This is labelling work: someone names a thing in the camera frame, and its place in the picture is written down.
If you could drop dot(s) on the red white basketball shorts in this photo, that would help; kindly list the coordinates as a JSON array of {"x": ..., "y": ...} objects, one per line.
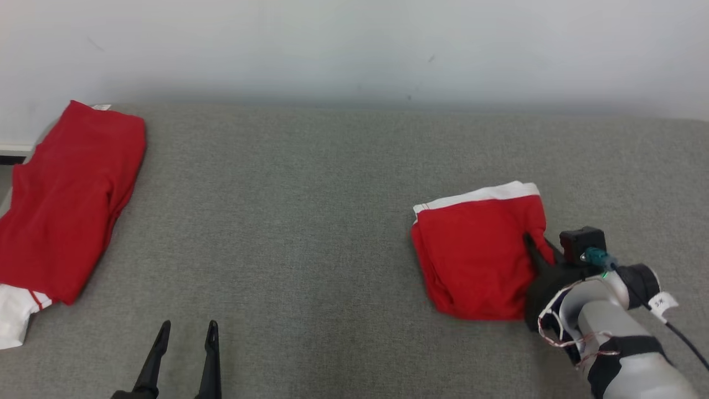
[{"x": 476, "y": 260}]

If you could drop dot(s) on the red Bulls basketball jersey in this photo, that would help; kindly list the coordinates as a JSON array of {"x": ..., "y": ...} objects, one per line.
[{"x": 66, "y": 205}]

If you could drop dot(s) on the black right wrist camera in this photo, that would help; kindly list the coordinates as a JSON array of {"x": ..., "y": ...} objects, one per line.
[{"x": 581, "y": 241}]

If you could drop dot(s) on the white wall baseboard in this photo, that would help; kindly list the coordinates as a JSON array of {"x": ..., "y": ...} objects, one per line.
[{"x": 14, "y": 148}]

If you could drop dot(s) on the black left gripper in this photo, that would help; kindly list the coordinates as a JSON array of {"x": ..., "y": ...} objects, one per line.
[{"x": 133, "y": 395}]

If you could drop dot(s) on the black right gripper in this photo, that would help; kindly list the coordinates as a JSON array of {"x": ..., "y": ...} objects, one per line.
[{"x": 545, "y": 288}]

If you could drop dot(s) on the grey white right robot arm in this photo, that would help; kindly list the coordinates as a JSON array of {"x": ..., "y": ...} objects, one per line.
[{"x": 609, "y": 316}]

